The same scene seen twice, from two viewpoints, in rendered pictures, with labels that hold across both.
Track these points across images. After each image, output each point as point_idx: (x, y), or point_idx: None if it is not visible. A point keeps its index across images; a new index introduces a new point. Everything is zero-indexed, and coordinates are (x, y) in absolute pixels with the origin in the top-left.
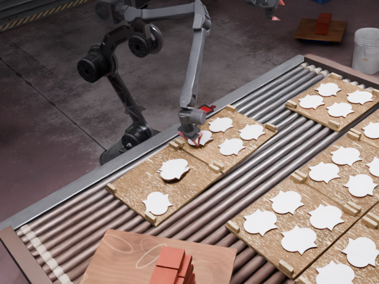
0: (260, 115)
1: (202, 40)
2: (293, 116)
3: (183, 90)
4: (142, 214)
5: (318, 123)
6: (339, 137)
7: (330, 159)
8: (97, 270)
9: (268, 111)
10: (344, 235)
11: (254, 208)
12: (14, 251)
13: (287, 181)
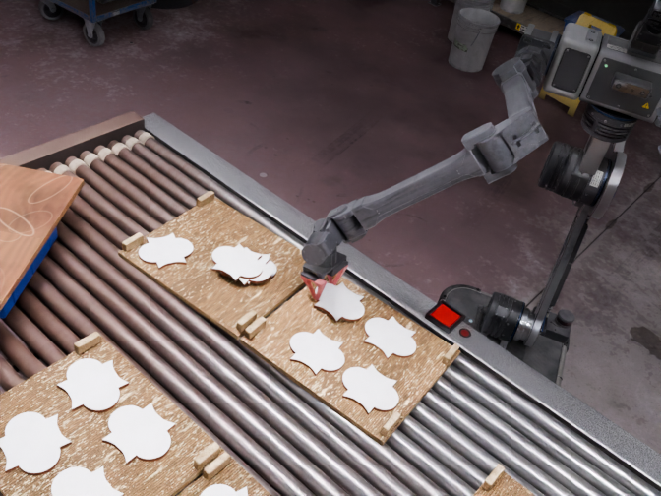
0: (451, 418)
1: (450, 166)
2: (455, 486)
3: (358, 200)
4: (145, 236)
5: None
6: None
7: None
8: (7, 173)
9: (474, 438)
10: None
11: (133, 380)
12: (96, 126)
13: (205, 442)
